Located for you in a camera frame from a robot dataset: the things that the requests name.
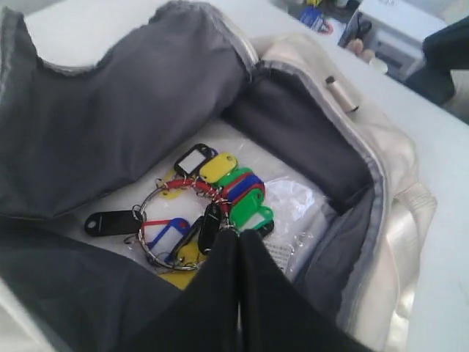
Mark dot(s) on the cream duffel bag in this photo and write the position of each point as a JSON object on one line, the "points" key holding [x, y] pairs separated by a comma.
{"points": [[71, 136]]}

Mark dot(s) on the colourful key tag bunch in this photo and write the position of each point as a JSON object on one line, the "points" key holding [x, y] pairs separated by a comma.
{"points": [[177, 246]]}

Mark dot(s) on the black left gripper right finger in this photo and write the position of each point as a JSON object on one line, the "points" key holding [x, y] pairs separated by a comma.
{"points": [[274, 316]]}

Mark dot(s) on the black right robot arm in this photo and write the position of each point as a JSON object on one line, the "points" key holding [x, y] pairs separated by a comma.
{"points": [[444, 51]]}

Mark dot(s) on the white box on desk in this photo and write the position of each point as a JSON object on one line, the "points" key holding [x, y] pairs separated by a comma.
{"points": [[394, 31]]}

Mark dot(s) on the blue package on desk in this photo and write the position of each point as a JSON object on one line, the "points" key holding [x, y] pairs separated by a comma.
{"points": [[312, 17]]}

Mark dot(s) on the clear plastic packet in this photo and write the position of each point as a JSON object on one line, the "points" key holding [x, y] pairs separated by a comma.
{"points": [[301, 211]]}

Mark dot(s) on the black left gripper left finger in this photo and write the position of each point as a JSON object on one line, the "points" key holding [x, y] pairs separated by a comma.
{"points": [[204, 316]]}

